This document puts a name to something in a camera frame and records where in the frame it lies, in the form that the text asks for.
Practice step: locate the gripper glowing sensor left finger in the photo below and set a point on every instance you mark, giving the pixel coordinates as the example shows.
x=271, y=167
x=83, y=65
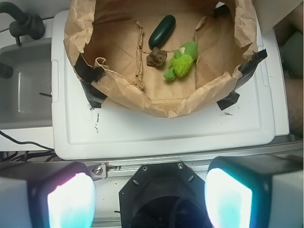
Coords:
x=46, y=195

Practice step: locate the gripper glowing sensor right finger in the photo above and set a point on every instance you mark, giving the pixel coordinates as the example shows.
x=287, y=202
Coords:
x=255, y=191

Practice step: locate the brown rough rock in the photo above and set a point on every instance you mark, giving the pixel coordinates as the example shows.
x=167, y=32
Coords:
x=156, y=58

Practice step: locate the white plastic bin lid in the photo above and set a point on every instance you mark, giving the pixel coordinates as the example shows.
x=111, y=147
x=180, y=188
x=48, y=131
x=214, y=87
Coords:
x=81, y=132

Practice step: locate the grey plastic sink tray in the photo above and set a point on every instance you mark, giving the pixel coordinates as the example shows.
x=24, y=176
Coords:
x=25, y=98

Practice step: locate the black tape strip right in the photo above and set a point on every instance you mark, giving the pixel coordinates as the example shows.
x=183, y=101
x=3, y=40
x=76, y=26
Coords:
x=247, y=70

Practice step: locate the black tape strip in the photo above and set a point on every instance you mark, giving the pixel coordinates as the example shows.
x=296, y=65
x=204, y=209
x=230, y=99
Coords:
x=89, y=74
x=247, y=70

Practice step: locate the black tape strip left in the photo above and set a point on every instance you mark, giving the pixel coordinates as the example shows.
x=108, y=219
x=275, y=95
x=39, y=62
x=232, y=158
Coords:
x=89, y=74

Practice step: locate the green plush toy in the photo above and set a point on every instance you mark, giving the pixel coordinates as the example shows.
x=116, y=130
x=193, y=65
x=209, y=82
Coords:
x=182, y=61

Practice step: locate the brown paper liner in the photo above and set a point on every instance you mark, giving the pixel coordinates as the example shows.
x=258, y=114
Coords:
x=114, y=35

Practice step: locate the dark grey faucet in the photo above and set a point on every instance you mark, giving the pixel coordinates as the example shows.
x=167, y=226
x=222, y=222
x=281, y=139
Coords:
x=24, y=24

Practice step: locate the dark green oval case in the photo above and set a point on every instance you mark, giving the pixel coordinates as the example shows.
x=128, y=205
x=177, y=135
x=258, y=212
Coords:
x=162, y=32

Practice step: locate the aluminium extrusion rail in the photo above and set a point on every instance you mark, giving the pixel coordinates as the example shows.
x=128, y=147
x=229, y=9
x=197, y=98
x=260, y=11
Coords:
x=198, y=161

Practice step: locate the black octagonal mount plate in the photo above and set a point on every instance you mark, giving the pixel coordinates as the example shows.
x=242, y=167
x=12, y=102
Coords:
x=168, y=195

